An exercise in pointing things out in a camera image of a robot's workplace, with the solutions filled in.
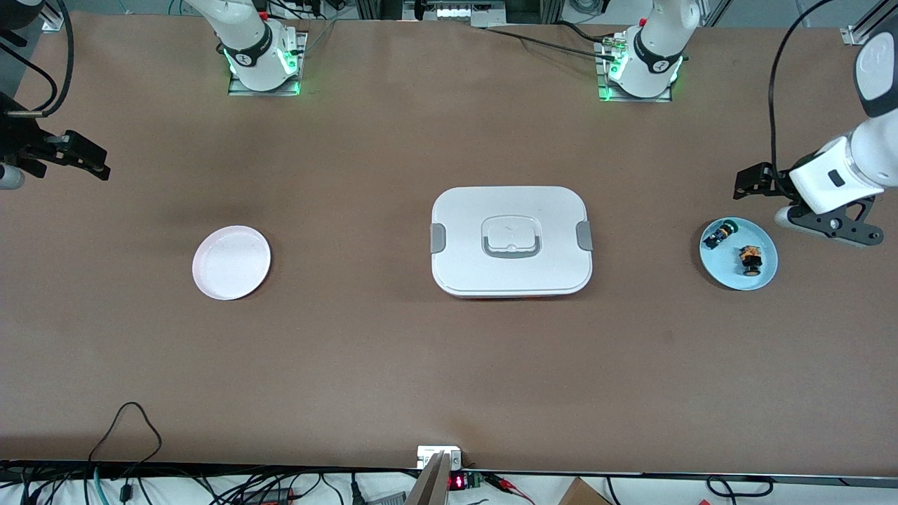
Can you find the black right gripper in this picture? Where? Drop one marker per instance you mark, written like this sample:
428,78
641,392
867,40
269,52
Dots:
21,146

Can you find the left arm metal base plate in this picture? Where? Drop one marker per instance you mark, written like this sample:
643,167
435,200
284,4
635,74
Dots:
603,97

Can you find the aluminium frame profile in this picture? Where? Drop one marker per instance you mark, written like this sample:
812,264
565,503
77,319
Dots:
859,34

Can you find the small metal corner bracket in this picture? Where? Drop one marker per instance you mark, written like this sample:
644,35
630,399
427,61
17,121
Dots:
50,24

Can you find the black power adapter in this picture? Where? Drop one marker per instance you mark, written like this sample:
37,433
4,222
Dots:
270,495

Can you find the pink plate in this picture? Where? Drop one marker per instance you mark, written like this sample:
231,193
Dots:
231,263

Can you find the red digit display module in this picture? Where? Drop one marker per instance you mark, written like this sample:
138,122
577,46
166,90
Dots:
457,482

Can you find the light blue plate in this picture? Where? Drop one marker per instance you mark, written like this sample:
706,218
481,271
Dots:
729,270

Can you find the small white block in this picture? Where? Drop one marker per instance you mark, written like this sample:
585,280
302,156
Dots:
429,454

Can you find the black left camera bracket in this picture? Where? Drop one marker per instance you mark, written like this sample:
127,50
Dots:
842,228

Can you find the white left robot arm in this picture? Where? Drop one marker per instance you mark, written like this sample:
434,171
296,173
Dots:
652,49

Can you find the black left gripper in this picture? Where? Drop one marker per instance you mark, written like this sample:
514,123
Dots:
770,179

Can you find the grey-brown slanted bar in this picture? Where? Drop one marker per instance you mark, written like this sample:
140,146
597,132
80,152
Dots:
428,487

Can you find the brown cardboard piece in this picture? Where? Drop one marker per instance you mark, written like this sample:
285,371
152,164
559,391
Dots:
582,494

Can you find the red clip leads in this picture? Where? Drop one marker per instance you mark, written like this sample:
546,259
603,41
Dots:
501,481

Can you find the white device with sockets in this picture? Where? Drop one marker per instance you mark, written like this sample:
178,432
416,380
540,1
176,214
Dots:
463,12

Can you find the green push-button switch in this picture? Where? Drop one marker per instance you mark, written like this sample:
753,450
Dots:
717,237

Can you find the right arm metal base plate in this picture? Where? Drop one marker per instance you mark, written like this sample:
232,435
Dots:
238,90

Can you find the white lidded container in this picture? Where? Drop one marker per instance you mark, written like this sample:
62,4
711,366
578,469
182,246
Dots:
512,273

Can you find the orange push-button switch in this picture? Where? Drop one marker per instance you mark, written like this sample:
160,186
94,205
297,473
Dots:
751,259

